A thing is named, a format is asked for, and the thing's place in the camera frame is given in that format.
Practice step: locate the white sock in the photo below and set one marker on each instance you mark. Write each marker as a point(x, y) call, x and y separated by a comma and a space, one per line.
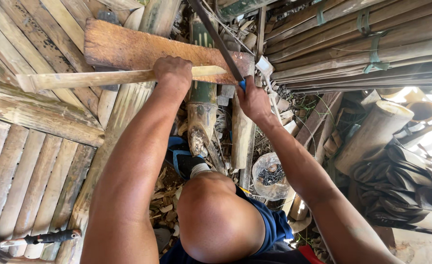
point(200, 170)

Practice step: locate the pale split bamboo stick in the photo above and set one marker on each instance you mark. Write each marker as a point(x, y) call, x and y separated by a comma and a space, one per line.
point(91, 78)

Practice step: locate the person's right fingers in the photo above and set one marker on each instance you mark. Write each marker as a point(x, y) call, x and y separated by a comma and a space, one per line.
point(246, 93)

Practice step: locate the worn brown wooden plank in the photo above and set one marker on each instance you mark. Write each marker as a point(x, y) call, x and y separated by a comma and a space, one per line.
point(128, 47)

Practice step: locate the person's left hand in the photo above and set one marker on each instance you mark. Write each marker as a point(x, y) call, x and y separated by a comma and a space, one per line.
point(172, 75)

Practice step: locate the person's right hand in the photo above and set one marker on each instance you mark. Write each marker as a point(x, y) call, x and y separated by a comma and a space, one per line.
point(255, 104)

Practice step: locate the red object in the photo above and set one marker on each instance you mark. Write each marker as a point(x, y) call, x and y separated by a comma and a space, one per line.
point(310, 255)

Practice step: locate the pile of bamboo shavings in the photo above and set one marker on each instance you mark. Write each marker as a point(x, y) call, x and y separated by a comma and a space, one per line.
point(164, 205)

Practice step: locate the bundle of tied bamboo slats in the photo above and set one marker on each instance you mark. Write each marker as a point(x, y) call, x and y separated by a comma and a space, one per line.
point(347, 44)

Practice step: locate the stack of dark roof tiles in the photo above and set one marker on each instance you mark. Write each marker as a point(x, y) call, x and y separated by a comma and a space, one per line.
point(395, 187)

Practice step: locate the clear plastic bag of nails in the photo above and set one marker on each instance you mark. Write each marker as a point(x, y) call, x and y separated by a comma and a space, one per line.
point(270, 178)

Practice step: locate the person's bare knee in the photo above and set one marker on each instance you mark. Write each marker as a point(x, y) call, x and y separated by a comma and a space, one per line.
point(216, 220)

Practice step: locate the green bamboo post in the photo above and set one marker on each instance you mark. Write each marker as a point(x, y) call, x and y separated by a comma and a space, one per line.
point(202, 106)

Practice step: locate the thick pale bamboo pole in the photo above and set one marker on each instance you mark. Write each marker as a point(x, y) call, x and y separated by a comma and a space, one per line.
point(373, 135)

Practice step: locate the person's left fingers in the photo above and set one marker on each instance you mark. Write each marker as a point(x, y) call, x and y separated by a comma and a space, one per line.
point(172, 61)

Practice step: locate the cut bamboo tube sections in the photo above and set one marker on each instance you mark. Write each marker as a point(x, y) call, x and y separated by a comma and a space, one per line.
point(410, 102)

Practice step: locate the blue and black shoe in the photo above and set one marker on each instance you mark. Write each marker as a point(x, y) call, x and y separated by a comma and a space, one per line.
point(182, 157)

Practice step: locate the bamboo slat platform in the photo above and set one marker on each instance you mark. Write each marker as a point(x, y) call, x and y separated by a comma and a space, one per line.
point(29, 146)

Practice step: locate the dark green bamboo trunk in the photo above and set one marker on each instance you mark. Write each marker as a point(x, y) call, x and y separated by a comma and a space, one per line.
point(241, 7)

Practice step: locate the short tan bamboo piece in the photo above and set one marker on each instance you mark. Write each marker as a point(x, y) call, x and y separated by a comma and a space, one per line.
point(242, 135)

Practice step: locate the grey wooden board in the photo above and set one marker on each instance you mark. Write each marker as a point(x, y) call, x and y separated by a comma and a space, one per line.
point(318, 117)

